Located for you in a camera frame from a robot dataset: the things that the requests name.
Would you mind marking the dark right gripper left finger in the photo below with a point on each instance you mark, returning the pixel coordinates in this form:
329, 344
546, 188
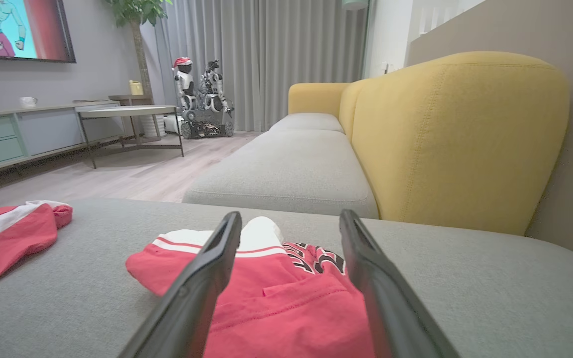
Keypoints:
197, 298

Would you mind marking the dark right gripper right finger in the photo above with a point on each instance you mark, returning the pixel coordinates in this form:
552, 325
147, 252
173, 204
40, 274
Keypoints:
391, 313

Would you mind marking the red garment striped white trim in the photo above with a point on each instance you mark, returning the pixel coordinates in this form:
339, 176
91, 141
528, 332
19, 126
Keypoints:
281, 318

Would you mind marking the red garment wide white band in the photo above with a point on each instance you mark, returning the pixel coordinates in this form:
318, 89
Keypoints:
13, 243

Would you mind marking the yellow grey sofa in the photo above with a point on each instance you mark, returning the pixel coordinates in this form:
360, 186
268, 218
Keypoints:
480, 298

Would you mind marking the long grey sofa seat cushion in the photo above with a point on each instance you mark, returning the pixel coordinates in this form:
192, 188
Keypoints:
286, 174

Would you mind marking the white plant pot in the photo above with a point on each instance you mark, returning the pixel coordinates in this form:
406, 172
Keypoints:
151, 127

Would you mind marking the white grey wheeled robot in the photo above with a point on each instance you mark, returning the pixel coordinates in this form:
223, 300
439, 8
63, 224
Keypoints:
207, 117

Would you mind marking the yellow sofa backrest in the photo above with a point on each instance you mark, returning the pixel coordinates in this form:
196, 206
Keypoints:
455, 139

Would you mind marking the oval grey coffee table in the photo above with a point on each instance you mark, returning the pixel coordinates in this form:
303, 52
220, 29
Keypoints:
127, 110

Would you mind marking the short grey sofa seat cushion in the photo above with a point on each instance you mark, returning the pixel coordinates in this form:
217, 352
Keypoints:
306, 122

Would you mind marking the brown side table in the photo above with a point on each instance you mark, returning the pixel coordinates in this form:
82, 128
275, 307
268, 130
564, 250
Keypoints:
130, 98

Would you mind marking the long grey tv cabinet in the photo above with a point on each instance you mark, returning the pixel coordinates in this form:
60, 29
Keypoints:
43, 129

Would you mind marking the yellow sofa armrest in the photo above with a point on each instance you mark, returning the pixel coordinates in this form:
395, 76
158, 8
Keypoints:
314, 97

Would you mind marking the red santa hat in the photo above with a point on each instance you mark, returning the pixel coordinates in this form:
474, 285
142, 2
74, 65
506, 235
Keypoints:
182, 61

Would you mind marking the grey pleated curtain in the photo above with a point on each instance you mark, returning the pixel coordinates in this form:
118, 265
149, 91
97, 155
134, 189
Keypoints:
266, 49

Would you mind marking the white mug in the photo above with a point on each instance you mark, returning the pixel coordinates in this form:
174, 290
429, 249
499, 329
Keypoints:
28, 102

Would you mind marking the green indoor tree plant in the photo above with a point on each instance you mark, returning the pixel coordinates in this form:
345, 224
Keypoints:
137, 12

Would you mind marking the wall television with cartoon picture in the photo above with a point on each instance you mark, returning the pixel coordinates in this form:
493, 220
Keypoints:
18, 30

